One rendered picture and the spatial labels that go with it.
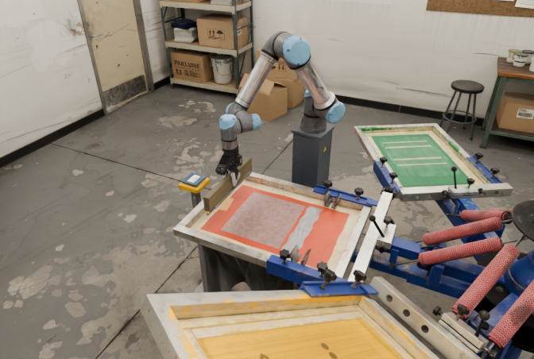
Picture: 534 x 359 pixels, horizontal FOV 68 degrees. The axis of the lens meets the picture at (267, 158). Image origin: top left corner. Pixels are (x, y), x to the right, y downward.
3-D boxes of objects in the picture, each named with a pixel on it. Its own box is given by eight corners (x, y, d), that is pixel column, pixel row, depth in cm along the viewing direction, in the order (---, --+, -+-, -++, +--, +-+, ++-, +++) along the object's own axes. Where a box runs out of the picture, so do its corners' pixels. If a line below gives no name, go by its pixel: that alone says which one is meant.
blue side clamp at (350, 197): (312, 199, 208) (312, 189, 204) (315, 194, 212) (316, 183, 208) (369, 215, 197) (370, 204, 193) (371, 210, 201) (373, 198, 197)
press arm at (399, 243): (375, 249, 169) (377, 241, 166) (378, 241, 174) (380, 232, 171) (417, 262, 162) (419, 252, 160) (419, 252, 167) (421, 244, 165)
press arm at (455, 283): (241, 229, 201) (241, 220, 198) (246, 221, 205) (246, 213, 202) (519, 318, 154) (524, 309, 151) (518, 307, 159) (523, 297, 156)
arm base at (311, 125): (307, 119, 232) (308, 104, 227) (330, 125, 225) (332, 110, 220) (295, 129, 221) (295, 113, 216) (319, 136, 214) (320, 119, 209)
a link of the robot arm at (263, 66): (268, 22, 186) (218, 112, 195) (280, 26, 178) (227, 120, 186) (285, 34, 193) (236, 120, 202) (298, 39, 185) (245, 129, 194)
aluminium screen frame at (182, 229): (173, 235, 183) (172, 229, 181) (236, 173, 229) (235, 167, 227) (338, 293, 154) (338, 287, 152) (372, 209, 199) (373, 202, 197)
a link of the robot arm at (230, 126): (240, 117, 176) (222, 121, 172) (241, 139, 181) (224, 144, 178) (233, 111, 182) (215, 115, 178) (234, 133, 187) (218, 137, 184)
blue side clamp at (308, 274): (266, 272, 165) (266, 260, 161) (271, 264, 169) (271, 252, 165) (335, 297, 154) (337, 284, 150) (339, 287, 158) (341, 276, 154)
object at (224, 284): (208, 295, 206) (201, 233, 185) (212, 290, 209) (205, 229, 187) (290, 328, 189) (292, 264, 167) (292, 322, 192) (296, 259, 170)
